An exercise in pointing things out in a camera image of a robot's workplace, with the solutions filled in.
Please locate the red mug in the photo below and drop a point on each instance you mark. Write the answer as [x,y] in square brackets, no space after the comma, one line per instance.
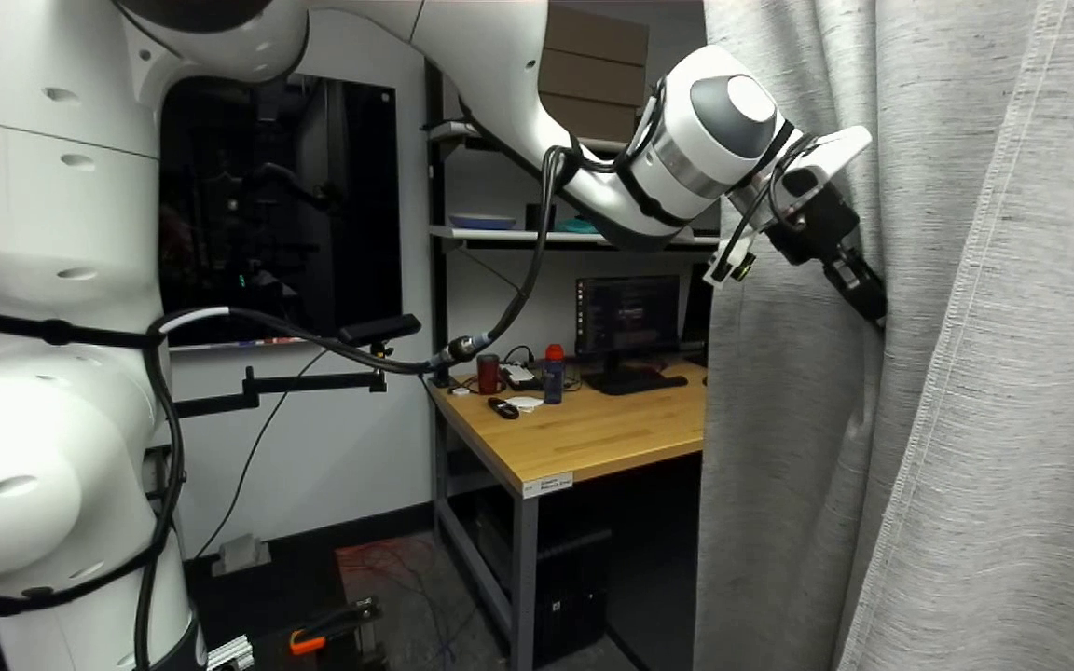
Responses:
[490,374]

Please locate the grey fabric curtain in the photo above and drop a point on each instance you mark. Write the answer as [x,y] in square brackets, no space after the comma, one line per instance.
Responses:
[1010,432]

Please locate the small grey floor box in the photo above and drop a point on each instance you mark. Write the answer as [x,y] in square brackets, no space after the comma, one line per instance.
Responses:
[245,554]

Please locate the teal flat box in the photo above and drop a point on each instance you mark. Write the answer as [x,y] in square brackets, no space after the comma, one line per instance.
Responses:
[579,221]

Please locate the large black screen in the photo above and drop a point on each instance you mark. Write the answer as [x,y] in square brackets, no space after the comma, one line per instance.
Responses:
[279,197]

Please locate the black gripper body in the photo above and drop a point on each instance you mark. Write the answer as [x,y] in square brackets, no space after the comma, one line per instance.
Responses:
[819,223]

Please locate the black computer tower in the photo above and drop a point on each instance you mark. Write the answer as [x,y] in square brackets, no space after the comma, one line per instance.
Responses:
[573,601]

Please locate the black computer monitor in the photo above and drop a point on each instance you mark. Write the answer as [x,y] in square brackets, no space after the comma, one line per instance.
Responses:
[629,318]

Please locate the black bar camera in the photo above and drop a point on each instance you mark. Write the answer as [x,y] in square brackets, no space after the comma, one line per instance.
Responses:
[377,328]

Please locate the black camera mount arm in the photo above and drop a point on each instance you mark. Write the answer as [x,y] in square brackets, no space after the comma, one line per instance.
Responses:
[301,381]

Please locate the wooden desk with metal legs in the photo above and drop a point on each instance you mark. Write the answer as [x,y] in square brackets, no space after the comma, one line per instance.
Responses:
[586,432]

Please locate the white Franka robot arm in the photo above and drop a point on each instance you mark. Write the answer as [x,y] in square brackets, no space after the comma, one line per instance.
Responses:
[26,498]

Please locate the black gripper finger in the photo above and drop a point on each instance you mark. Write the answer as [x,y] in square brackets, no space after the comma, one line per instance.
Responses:
[869,279]
[845,286]

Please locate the blue bottle with red cap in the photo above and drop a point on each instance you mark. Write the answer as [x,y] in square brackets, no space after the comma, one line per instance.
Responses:
[552,374]

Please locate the black computer mouse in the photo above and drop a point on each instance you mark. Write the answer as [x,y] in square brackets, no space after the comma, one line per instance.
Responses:
[504,407]

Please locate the pale flat box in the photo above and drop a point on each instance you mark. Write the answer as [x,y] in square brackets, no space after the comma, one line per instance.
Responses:
[481,221]

